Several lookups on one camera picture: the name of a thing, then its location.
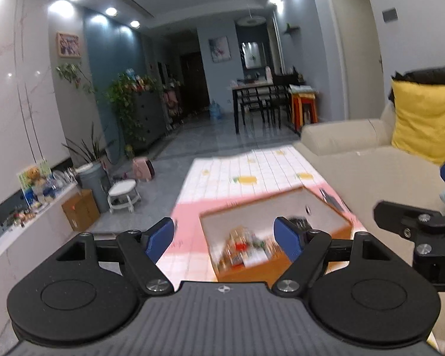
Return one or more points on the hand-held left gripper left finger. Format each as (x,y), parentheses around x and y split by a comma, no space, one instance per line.
(159,241)

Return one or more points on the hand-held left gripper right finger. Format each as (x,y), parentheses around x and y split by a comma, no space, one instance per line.
(287,238)

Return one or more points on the orange cardboard box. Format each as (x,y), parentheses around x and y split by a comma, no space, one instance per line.
(252,273)

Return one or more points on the peanut packet with red edge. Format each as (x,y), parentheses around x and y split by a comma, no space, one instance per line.
(237,246)

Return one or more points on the yellow cushion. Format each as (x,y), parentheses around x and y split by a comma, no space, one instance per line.
(422,118)

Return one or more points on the white round stool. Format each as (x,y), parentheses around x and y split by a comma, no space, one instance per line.
(122,189)

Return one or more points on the beige sofa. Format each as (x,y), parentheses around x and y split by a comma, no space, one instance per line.
(356,155)

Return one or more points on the grey metal bin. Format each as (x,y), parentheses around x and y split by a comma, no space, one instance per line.
(92,189)

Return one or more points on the brown cardboard box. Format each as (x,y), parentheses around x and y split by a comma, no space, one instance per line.
(79,211)

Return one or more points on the checked lemon print tablecloth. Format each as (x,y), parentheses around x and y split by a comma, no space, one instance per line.
(222,178)

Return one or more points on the dark cushion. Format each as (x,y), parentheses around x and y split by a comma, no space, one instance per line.
(430,74)

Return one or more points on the spiky potted plant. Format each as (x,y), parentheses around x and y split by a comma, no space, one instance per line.
(91,148)

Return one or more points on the dark grey dresser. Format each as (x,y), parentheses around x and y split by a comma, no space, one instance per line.
(150,115)

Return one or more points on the orange stool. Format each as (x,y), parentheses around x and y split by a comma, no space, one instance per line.
(298,107)

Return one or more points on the white television cabinet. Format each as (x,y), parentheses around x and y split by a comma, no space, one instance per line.
(22,244)

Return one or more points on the shoe rack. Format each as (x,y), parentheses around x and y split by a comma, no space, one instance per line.
(172,104)

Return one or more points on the black dining chair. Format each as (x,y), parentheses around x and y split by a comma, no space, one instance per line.
(250,102)
(279,100)

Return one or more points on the blue water bottle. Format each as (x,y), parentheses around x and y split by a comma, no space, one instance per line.
(216,112)

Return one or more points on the cluster of small toys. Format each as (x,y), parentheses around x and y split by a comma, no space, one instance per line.
(20,218)

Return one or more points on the teddy bear picture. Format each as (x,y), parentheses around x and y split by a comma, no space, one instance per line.
(33,178)

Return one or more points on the trailing green plant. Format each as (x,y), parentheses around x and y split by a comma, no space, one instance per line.
(122,104)

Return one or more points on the pale folded cloth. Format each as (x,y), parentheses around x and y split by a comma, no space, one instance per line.
(302,89)

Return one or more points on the black dining table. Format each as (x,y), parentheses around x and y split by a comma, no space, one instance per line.
(259,86)

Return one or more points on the white door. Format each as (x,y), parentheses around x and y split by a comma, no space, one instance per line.
(352,52)

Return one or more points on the row of small ornaments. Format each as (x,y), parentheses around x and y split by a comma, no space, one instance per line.
(141,81)

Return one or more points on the hanging leafy plant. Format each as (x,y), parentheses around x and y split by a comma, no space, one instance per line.
(72,72)

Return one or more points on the round pendant lamp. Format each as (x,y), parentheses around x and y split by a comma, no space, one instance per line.
(250,20)

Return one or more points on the grey wall panel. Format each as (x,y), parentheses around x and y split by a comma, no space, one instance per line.
(389,15)

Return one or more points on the wall mirror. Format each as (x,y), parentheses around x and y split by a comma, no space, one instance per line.
(252,55)

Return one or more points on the small wall shelf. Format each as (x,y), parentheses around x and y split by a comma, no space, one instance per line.
(291,29)

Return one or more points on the wooden framed wall picture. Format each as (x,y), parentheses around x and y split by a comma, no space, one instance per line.
(68,44)

